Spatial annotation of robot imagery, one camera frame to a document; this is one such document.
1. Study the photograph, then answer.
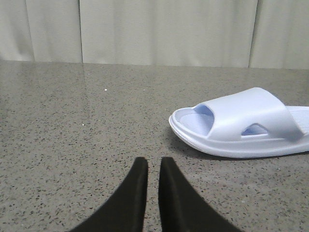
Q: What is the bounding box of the light blue slipper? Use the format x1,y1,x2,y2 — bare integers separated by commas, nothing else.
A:
169,87,309,159

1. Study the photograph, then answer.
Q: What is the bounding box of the pale green curtain backdrop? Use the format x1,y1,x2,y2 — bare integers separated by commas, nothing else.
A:
0,0,309,69

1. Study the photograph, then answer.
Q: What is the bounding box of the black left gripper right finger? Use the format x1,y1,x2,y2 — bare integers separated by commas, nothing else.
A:
158,157,233,232

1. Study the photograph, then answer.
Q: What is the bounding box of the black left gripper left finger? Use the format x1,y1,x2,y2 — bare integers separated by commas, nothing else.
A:
72,157,148,232

